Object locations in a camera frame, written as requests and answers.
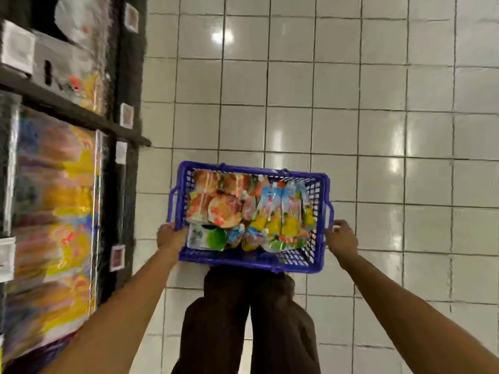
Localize person's left hand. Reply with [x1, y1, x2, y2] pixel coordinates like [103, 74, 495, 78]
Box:
[156, 222, 190, 265]

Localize red price tag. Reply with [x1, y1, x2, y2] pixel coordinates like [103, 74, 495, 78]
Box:
[123, 4, 140, 33]
[119, 102, 135, 129]
[109, 244, 126, 272]

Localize blue plastic shopping basket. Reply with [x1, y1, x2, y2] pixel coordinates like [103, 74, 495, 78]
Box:
[167, 160, 335, 274]

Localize person's right forearm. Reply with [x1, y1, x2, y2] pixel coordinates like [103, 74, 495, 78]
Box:
[337, 253, 499, 374]

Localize person's left forearm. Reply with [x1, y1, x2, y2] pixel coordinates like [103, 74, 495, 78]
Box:
[43, 249, 182, 374]

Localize pouches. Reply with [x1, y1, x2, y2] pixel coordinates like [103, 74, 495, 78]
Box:
[238, 175, 318, 254]

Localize row of yellow bags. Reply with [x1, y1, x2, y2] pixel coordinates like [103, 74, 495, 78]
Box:
[0, 105, 104, 367]

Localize person's right hand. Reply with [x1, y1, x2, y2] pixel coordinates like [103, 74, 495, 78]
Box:
[325, 219, 360, 268]

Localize person's dark trousers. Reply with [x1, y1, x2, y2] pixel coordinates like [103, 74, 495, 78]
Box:
[172, 264, 322, 374]

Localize black metal store shelf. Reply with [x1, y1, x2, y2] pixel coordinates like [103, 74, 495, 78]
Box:
[0, 0, 153, 374]

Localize row of clear bags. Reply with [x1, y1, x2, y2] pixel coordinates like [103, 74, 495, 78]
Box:
[30, 0, 114, 115]

